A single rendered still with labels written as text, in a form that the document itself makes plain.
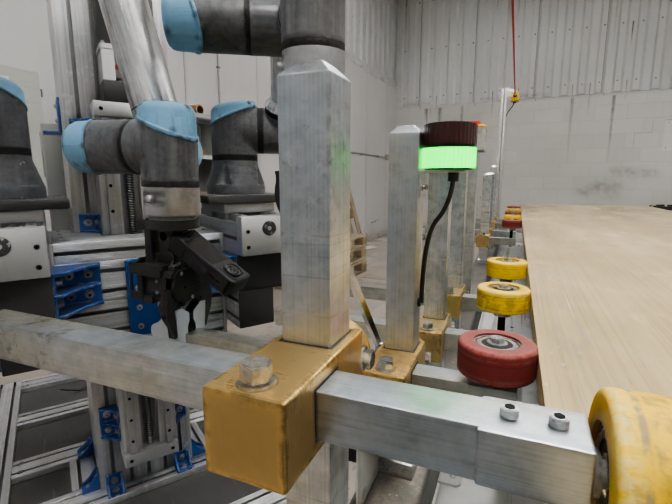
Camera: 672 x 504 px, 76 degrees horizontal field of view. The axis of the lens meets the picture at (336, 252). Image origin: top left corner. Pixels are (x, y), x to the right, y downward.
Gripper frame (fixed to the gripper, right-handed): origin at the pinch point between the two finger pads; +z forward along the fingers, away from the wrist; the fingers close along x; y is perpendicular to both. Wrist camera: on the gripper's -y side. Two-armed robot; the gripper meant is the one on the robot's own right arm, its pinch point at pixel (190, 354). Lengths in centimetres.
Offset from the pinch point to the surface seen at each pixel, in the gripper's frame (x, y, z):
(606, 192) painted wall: -784, -179, -7
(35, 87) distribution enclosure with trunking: -114, 202, -70
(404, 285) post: -2.4, -30.7, -13.6
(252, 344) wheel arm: 1.0, -11.5, -4.1
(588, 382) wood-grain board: 5, -49, -9
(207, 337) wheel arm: 1.3, -4.3, -3.9
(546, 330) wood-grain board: -7.7, -46.7, -8.8
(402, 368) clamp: 2.6, -32.1, -5.5
